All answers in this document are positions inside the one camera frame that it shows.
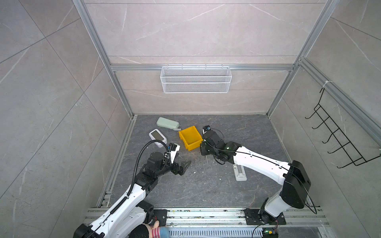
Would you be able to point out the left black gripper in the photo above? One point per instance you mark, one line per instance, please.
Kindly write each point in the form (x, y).
(182, 169)

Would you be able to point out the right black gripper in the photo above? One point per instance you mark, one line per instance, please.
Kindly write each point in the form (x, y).
(203, 148)

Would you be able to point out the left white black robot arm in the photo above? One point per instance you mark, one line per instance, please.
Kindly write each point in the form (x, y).
(131, 210)

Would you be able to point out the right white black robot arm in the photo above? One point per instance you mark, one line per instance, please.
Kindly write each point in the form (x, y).
(291, 176)

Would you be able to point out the yellow plastic bin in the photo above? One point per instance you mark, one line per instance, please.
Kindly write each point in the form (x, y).
(191, 138)

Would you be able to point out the white plastic holder block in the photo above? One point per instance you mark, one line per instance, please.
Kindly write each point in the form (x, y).
(240, 174)

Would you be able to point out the white digital clock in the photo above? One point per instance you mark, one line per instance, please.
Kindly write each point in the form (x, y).
(156, 134)

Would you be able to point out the pale green pouch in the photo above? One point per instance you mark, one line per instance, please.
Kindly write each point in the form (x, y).
(168, 124)

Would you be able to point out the green connector board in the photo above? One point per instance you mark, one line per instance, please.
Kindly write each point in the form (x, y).
(269, 233)

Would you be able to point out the aluminium rail at front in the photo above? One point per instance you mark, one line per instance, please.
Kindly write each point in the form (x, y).
(234, 217)

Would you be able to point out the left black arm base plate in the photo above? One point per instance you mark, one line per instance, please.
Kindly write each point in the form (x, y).
(157, 215)

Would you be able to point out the white wire mesh basket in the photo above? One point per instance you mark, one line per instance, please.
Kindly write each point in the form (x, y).
(195, 79)

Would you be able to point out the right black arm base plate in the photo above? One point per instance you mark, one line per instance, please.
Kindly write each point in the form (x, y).
(256, 217)

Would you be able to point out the black wire hook rack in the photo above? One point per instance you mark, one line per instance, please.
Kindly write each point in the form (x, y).
(337, 134)

